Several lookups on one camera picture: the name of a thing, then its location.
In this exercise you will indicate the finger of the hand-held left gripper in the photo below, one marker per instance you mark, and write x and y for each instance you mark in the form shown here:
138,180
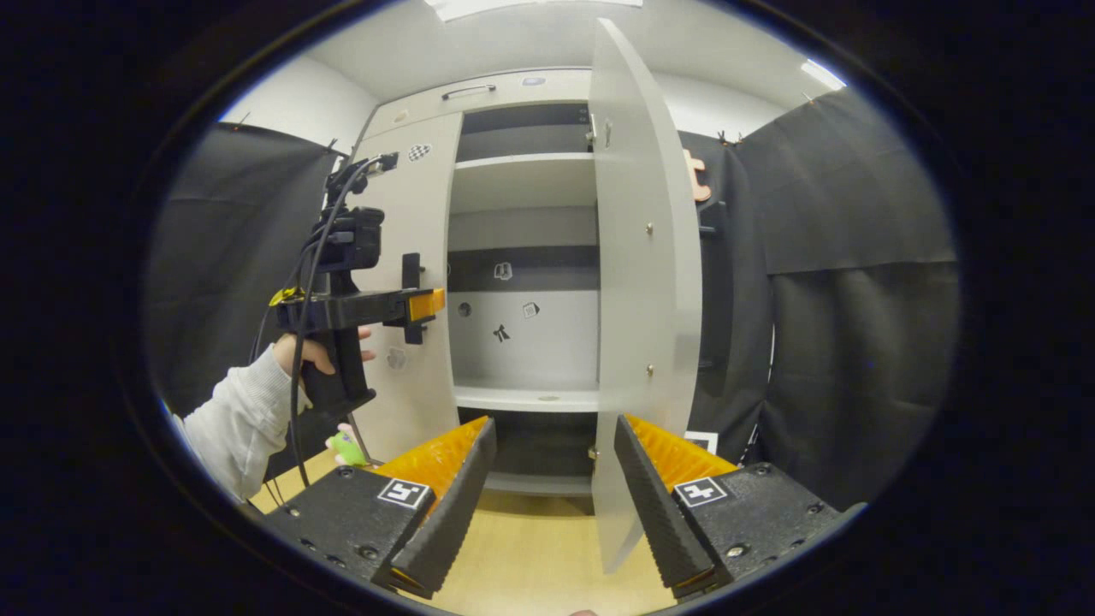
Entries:
428,304

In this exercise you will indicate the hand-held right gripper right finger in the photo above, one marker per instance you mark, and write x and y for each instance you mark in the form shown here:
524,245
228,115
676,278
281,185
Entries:
659,522

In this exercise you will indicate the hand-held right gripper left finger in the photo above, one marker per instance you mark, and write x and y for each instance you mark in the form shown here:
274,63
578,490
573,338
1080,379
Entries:
449,522

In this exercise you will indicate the beige cabinet door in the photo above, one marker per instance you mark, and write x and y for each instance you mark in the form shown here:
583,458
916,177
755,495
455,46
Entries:
419,393
642,299

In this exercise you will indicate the beige double-door shoe cabinet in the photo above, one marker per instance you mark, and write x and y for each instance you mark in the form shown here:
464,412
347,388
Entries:
522,342

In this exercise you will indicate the white cabinet shelf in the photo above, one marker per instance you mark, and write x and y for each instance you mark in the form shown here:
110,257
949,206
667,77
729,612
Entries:
522,184
522,398

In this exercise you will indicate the small green pink toy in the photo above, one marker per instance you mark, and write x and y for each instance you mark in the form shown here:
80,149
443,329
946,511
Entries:
346,449

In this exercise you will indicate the black backdrop cloth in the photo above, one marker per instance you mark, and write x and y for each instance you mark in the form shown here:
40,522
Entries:
214,257
855,342

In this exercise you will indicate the long ceiling light panel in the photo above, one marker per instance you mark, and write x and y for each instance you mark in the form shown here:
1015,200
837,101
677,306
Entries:
513,7

